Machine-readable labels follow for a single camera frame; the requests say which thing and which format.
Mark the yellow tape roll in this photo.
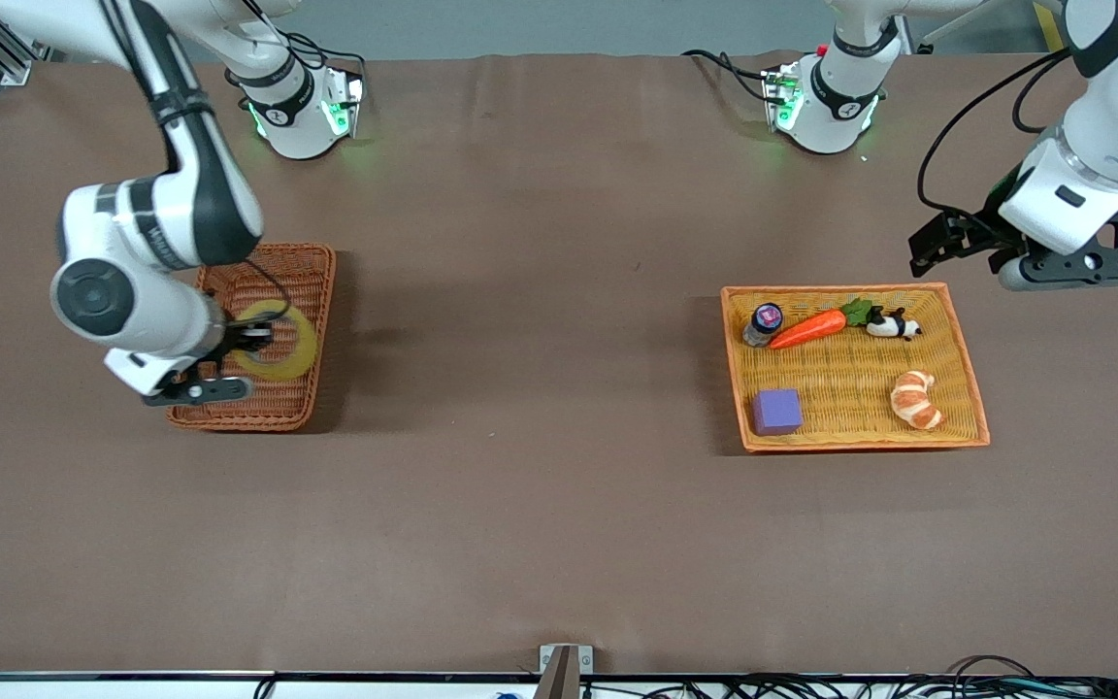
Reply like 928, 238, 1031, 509
232, 299, 320, 382

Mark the small brown wicker basket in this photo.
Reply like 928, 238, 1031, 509
166, 243, 337, 433

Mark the black white panda toy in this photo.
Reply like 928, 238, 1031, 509
865, 308, 923, 342

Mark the orange toy carrot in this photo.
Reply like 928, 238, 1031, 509
769, 299, 875, 351

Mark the toy croissant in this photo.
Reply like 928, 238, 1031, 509
890, 370, 945, 431

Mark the large orange wicker tray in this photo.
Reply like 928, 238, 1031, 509
720, 282, 992, 454

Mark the small bottle purple lid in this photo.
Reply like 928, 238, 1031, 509
742, 303, 784, 349

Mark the purple cube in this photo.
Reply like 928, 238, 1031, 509
751, 388, 805, 437

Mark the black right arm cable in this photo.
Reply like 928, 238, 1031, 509
229, 254, 293, 331

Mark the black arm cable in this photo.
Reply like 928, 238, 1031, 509
229, 254, 293, 331
916, 47, 1074, 229

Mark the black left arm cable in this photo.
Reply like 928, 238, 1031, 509
916, 47, 1074, 229

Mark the black left base cable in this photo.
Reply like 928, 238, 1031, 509
683, 49, 775, 103

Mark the black base cable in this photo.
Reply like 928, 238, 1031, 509
683, 49, 775, 103
282, 32, 368, 81

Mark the black right base cable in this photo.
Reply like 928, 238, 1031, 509
282, 32, 368, 81

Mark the grey metal bracket post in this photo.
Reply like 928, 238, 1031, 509
535, 644, 594, 699

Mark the black cable bundle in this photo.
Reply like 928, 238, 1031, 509
578, 655, 1118, 699

